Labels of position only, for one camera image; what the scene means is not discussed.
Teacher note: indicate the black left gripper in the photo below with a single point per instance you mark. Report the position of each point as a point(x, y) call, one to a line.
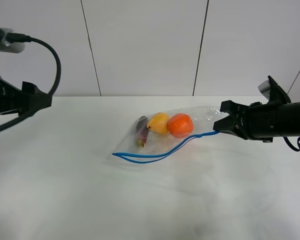
point(30, 97)

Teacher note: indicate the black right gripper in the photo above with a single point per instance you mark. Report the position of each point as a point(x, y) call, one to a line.
point(257, 122)

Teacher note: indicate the clear zip bag blue zipper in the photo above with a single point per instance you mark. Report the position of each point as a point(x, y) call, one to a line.
point(160, 146)

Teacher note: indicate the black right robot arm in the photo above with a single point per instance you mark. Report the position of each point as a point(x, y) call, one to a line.
point(294, 120)

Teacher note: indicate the orange fruit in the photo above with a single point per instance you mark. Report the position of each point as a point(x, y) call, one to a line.
point(180, 125)

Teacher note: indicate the purple eggplant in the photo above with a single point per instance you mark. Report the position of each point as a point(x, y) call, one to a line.
point(141, 132)

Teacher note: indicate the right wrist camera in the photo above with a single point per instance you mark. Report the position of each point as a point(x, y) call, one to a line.
point(273, 92)

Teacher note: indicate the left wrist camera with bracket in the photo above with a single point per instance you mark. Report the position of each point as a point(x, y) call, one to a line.
point(8, 47)

